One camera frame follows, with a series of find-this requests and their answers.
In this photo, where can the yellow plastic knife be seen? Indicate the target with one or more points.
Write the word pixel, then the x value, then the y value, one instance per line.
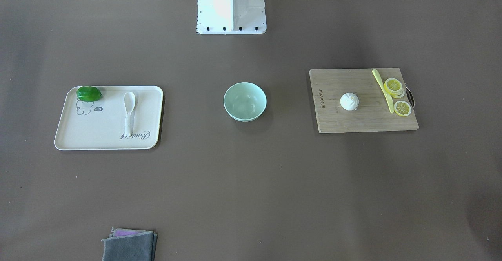
pixel 387 96

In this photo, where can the grey folded cloth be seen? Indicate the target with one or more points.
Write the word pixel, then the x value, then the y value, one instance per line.
pixel 130 245

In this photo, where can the single lemon slice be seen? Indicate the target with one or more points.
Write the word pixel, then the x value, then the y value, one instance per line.
pixel 402 108

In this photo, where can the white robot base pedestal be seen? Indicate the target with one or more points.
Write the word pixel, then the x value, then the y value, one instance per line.
pixel 231 17

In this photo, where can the white steamed bun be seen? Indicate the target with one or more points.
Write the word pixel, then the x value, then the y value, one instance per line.
pixel 349 101

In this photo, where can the mint green bowl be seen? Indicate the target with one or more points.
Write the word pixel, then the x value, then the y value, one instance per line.
pixel 245 101

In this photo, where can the bamboo cutting board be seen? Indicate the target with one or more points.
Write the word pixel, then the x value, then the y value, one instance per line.
pixel 372 113

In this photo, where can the cream rectangular serving tray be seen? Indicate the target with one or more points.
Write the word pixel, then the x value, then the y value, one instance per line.
pixel 100 125

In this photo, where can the white ceramic spoon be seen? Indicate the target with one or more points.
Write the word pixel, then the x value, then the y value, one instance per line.
pixel 129 106

